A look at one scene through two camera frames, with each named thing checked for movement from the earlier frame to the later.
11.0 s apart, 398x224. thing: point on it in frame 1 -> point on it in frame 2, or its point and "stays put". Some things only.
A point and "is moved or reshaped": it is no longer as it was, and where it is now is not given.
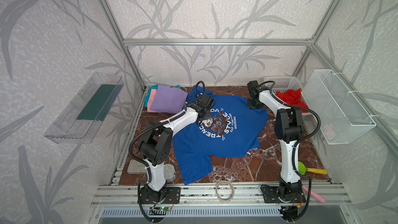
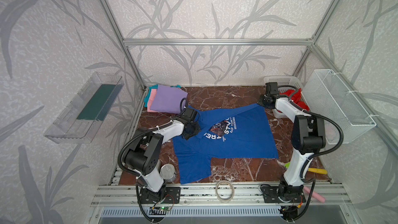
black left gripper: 203,121 -> 191,130
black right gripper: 254,103 -> 265,101
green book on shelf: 100,102 stays put
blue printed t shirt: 235,131 is moved or reshaped
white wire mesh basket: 339,115 stays put
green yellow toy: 302,169 stays put
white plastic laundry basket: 291,83 stays put
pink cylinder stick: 316,196 stays put
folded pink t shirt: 152,95 stays put
